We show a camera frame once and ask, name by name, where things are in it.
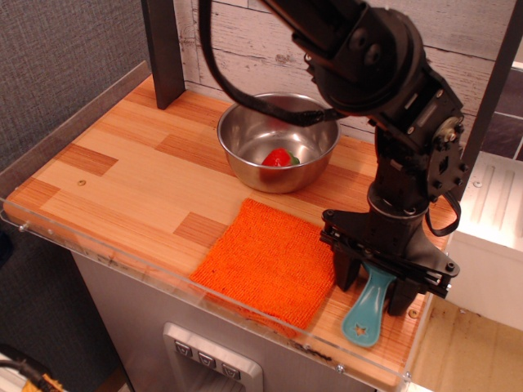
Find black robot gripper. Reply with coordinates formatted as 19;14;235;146
320;209;460;316

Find teal scrub brush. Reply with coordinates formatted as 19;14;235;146
341;263;396;348

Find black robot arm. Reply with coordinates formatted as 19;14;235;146
268;1;468;316

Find orange knitted cloth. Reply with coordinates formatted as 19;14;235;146
190;198;334;337

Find red toy strawberry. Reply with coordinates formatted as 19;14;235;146
262;148;300;167

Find stainless steel bowl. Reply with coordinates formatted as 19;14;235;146
217;104;341;194

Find silver dispenser button panel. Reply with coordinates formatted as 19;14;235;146
163;323;264;391

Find grey toy fridge cabinet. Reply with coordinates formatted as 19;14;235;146
74;255;374;391

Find clear acrylic table guard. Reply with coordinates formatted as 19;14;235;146
0;60;459;388

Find yellow black object corner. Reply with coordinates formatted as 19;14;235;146
1;359;65;392

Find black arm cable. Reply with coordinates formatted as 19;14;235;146
197;0;348;127

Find dark right vertical post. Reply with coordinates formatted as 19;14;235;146
452;0;522;201

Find dark vertical post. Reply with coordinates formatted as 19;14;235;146
141;0;186;109
452;0;522;201

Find dark left vertical post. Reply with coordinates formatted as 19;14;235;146
141;0;186;109

